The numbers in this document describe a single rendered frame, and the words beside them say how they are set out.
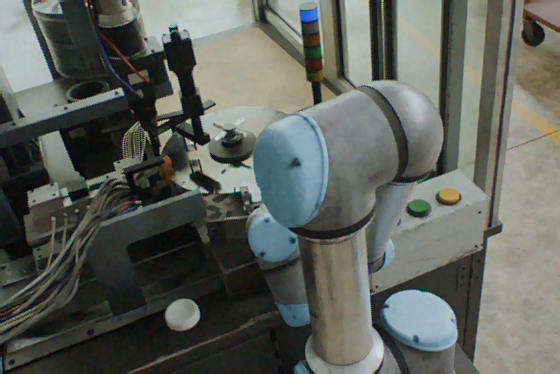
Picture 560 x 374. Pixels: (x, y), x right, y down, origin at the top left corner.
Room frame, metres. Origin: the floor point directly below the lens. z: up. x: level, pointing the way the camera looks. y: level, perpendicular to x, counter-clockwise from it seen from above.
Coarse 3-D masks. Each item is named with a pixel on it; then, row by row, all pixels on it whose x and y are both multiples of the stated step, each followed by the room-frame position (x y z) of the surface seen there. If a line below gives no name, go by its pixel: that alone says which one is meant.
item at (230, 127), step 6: (240, 120) 1.23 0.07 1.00; (216, 126) 1.23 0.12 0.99; (222, 126) 1.22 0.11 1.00; (228, 126) 1.21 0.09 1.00; (234, 126) 1.20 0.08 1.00; (228, 132) 1.19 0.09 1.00; (234, 132) 1.19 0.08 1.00; (240, 132) 1.18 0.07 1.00; (216, 138) 1.17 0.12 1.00; (228, 138) 1.19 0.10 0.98; (234, 138) 1.20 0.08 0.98
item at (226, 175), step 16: (224, 112) 1.35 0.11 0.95; (240, 112) 1.34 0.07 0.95; (256, 112) 1.33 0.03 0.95; (272, 112) 1.32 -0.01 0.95; (208, 128) 1.29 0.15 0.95; (240, 128) 1.27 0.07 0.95; (256, 128) 1.26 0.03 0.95; (176, 144) 1.25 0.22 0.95; (176, 160) 1.19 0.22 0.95; (192, 160) 1.18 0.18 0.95; (208, 160) 1.17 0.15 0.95; (240, 160) 1.15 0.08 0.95; (176, 176) 1.13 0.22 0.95; (192, 176) 1.12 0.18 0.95; (208, 176) 1.11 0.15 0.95; (224, 176) 1.10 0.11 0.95; (240, 176) 1.09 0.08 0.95; (208, 192) 1.05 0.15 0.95; (224, 192) 1.05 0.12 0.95
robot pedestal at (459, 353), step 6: (456, 342) 0.74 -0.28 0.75; (456, 348) 0.72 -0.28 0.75; (456, 354) 0.71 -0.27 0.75; (462, 354) 0.71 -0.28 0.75; (456, 360) 0.70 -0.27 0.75; (462, 360) 0.70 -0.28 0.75; (468, 360) 0.69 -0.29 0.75; (456, 366) 0.69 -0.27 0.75; (462, 366) 0.68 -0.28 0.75; (468, 366) 0.68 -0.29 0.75; (474, 366) 0.68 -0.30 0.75; (456, 372) 0.67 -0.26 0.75; (462, 372) 0.67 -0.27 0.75; (468, 372) 0.67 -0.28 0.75; (474, 372) 0.67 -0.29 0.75
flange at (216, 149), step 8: (240, 136) 1.20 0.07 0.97; (248, 136) 1.22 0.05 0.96; (208, 144) 1.21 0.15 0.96; (216, 144) 1.21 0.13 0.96; (224, 144) 1.19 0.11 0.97; (232, 144) 1.18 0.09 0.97; (240, 144) 1.19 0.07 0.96; (248, 144) 1.19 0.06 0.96; (216, 152) 1.18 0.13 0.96; (224, 152) 1.17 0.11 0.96; (232, 152) 1.17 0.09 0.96; (240, 152) 1.16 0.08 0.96; (248, 152) 1.16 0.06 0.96; (224, 160) 1.16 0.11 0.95
